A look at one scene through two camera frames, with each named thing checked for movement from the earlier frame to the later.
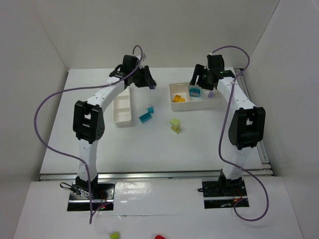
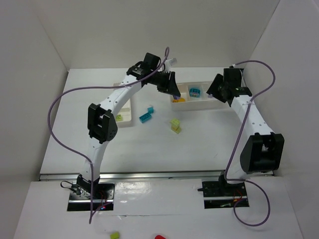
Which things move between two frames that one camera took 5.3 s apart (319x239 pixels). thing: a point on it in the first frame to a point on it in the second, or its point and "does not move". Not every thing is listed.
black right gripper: (204, 78) to (216, 89)
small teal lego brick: (150, 109) does not move
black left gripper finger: (151, 82) to (173, 88)
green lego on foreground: (114, 235) does not move
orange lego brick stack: (178, 98) does not move
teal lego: (195, 92) does not move
